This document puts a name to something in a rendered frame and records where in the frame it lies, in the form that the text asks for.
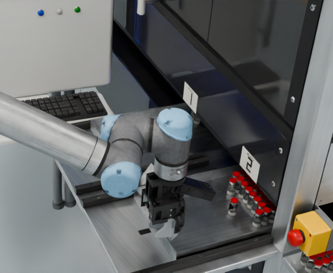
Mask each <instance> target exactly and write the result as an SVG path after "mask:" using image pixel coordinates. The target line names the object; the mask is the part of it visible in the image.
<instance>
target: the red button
mask: <svg viewBox="0 0 333 273"><path fill-rule="evenodd" d="M287 238H288V242H289V244H290V245H291V246H293V247H297V246H301V245H302V244H303V236H302V234H301V232H300V231H299V230H298V229H293V230H290V231H289V232H288V235H287Z"/></svg>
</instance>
